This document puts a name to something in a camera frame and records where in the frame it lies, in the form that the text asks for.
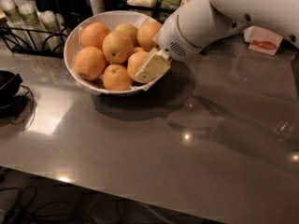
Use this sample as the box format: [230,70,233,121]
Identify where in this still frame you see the stacked plastic cups middle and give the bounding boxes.
[19,3,40,29]

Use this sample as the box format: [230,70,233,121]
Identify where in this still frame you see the white bowl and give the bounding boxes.
[64,11,161,96]

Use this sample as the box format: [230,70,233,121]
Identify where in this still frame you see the green tea packets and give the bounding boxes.
[154,0,181,9]

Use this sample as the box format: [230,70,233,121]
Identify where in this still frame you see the stacked plastic cups right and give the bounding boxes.
[39,10,61,32]

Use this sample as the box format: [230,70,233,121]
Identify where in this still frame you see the stacked plastic cups left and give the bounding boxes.
[0,0,22,27]

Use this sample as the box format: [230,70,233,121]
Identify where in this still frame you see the small hidden orange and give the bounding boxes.
[134,47,145,52]

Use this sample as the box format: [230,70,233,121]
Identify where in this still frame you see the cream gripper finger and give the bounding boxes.
[135,49,172,83]

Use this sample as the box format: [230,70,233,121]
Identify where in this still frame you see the stacked plastic cups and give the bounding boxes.
[0,0,22,27]
[39,10,61,32]
[19,3,40,29]

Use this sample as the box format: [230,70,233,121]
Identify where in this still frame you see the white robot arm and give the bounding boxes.
[153,0,299,62]

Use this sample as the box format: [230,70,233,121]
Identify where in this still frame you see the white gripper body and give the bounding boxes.
[154,0,246,62]

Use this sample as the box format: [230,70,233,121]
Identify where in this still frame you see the black condiment shelf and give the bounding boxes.
[120,0,206,25]

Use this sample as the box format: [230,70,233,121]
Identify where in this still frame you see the black wire cup rack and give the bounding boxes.
[0,13,79,58]

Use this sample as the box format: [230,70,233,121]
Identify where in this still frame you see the orange printed paper packet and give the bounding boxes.
[248,26,283,55]

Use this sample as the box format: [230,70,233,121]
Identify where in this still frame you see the black device on left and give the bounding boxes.
[0,70,22,108]

